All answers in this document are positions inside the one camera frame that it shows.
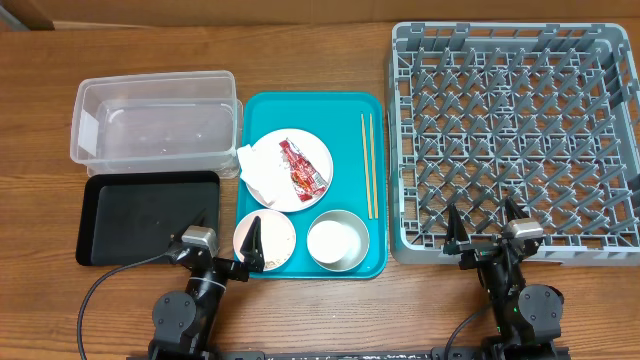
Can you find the grey bowl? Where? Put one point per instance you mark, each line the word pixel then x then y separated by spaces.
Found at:
pixel 360 250

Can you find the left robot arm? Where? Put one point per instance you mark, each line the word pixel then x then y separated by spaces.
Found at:
pixel 183 320

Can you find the teal serving tray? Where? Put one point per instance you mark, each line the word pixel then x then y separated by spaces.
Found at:
pixel 335 118

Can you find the black plastic tray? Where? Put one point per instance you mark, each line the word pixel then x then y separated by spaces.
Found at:
pixel 127 218

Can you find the left wooden chopstick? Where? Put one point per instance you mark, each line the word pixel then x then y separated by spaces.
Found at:
pixel 366 167

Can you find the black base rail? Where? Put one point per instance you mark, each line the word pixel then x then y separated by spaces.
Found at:
pixel 456 353

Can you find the cardboard back panel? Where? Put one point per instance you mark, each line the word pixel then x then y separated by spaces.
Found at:
pixel 47 14

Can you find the right wooden chopstick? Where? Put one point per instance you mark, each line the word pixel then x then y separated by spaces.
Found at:
pixel 373 168

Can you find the red sauce packet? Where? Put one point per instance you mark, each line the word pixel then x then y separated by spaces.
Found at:
pixel 308 183

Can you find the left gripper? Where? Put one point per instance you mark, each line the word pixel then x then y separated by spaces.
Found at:
pixel 251 254

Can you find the white cup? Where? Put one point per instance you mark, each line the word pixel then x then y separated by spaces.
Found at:
pixel 330 241

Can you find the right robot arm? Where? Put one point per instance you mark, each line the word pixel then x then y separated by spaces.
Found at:
pixel 527 316

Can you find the clear plastic bin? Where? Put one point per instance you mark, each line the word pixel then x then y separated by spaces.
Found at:
pixel 158 122

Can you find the wooden chopstick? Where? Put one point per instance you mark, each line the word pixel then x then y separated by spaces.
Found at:
pixel 373 168
pixel 366 167

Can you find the grey dishwasher rack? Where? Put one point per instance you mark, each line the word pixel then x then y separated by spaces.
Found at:
pixel 545 114

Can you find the white napkin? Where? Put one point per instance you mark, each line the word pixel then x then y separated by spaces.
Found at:
pixel 258 172

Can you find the small pink bowl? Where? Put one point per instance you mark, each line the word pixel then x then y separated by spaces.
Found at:
pixel 278 237

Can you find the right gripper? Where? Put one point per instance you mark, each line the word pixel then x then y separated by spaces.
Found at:
pixel 456 242

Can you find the large white plate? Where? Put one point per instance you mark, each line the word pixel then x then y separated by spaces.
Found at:
pixel 312 147

